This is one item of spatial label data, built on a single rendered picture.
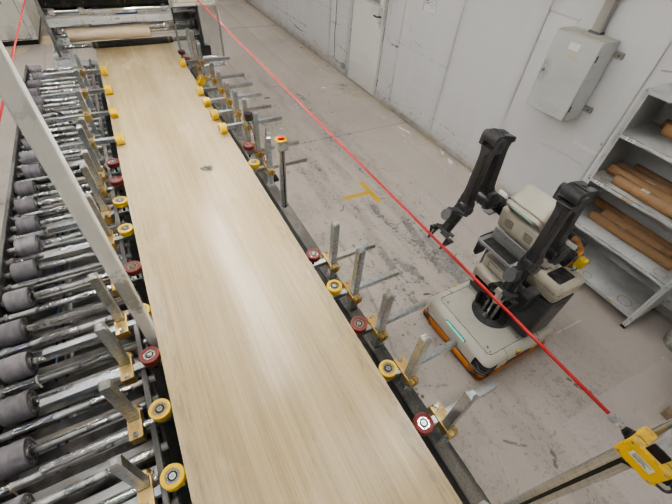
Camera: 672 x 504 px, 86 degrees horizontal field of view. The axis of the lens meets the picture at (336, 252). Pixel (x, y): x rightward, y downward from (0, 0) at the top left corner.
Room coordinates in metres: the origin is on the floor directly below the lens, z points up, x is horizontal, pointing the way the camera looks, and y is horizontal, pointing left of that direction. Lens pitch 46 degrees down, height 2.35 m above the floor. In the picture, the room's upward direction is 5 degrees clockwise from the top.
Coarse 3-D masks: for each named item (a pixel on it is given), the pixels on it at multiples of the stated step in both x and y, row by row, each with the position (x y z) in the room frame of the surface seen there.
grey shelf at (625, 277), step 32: (640, 96) 2.48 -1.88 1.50; (640, 128) 2.56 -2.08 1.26; (608, 160) 2.57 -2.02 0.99; (640, 160) 2.63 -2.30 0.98; (608, 192) 2.67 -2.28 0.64; (576, 224) 2.37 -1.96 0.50; (608, 256) 2.39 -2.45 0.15; (640, 256) 2.03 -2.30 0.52; (608, 288) 2.02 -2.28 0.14; (640, 288) 2.05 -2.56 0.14
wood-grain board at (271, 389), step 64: (128, 64) 3.84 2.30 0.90; (128, 128) 2.55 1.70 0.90; (192, 128) 2.64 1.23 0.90; (128, 192) 1.77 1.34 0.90; (192, 192) 1.83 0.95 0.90; (256, 192) 1.89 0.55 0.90; (192, 256) 1.28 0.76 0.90; (256, 256) 1.32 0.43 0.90; (192, 320) 0.89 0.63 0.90; (256, 320) 0.92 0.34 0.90; (320, 320) 0.95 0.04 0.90; (192, 384) 0.60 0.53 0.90; (256, 384) 0.62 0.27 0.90; (320, 384) 0.64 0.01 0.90; (384, 384) 0.67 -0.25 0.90; (192, 448) 0.37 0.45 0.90; (256, 448) 0.39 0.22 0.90; (320, 448) 0.40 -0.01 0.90; (384, 448) 0.42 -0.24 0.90
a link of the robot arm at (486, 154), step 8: (488, 144) 1.52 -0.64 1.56; (496, 144) 1.47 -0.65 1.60; (504, 144) 1.47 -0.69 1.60; (480, 152) 1.51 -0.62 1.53; (488, 152) 1.48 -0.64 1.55; (496, 152) 1.45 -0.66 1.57; (480, 160) 1.50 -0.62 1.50; (488, 160) 1.49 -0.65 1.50; (480, 168) 1.48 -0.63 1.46; (472, 176) 1.50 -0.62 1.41; (480, 176) 1.49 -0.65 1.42; (472, 184) 1.49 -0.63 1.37; (480, 184) 1.50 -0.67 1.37; (464, 192) 1.51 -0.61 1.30; (472, 192) 1.48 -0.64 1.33; (464, 200) 1.49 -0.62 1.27; (472, 200) 1.48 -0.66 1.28; (464, 208) 1.48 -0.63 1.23
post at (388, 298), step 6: (384, 294) 0.97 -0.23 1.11; (390, 294) 0.97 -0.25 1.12; (384, 300) 0.96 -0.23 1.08; (390, 300) 0.96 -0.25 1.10; (384, 306) 0.96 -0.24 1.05; (390, 306) 0.96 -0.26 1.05; (384, 312) 0.95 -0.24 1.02; (378, 318) 0.97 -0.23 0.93; (384, 318) 0.95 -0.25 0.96; (378, 324) 0.96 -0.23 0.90; (384, 324) 0.96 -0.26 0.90; (378, 330) 0.95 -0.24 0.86; (384, 330) 0.97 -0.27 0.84; (378, 342) 0.96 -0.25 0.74
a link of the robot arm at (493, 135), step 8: (496, 128) 1.56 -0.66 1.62; (488, 136) 1.51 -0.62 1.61; (496, 136) 1.48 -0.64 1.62; (504, 136) 1.48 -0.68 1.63; (512, 136) 1.52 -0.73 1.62; (504, 152) 1.53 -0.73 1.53; (496, 160) 1.53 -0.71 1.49; (488, 168) 1.55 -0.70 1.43; (496, 168) 1.53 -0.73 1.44; (488, 176) 1.54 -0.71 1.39; (496, 176) 1.55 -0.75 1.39; (488, 184) 1.54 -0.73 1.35; (488, 192) 1.54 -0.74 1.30; (488, 200) 1.52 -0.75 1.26; (496, 200) 1.55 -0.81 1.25; (488, 208) 1.53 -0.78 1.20
